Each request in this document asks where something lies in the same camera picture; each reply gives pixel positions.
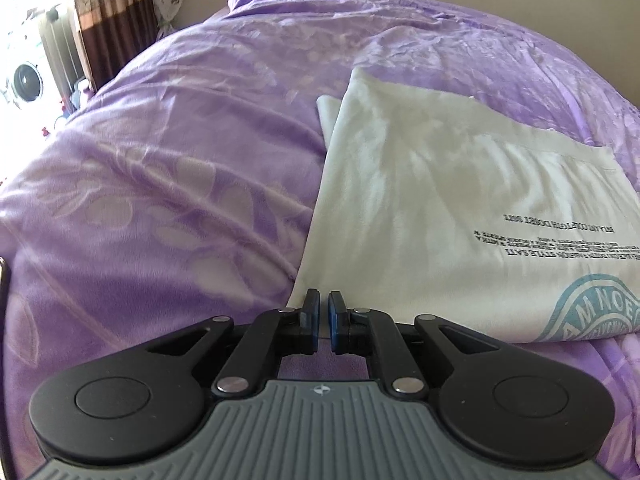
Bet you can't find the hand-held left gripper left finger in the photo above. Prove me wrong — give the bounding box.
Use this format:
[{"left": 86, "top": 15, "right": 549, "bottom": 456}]
[{"left": 147, "top": 287, "right": 322, "bottom": 403}]

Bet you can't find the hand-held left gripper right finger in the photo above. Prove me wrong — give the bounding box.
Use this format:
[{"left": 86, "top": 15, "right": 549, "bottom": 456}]
[{"left": 327, "top": 289, "right": 496, "bottom": 403}]

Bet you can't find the white printed sweatshirt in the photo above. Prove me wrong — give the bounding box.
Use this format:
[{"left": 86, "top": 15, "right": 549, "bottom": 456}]
[{"left": 290, "top": 67, "right": 640, "bottom": 347}]

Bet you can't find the purple floral blanket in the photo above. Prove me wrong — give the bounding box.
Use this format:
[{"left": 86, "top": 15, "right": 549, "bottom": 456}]
[{"left": 0, "top": 0, "right": 640, "bottom": 480}]

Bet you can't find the brown patterned curtain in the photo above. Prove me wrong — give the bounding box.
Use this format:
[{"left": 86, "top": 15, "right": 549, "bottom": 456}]
[{"left": 70, "top": 0, "right": 167, "bottom": 92}]

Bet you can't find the white washing machine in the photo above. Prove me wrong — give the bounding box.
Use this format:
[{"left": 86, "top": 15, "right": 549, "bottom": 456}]
[
  {"left": 0, "top": 57, "right": 47, "bottom": 113},
  {"left": 39, "top": 5, "right": 84, "bottom": 92}
]

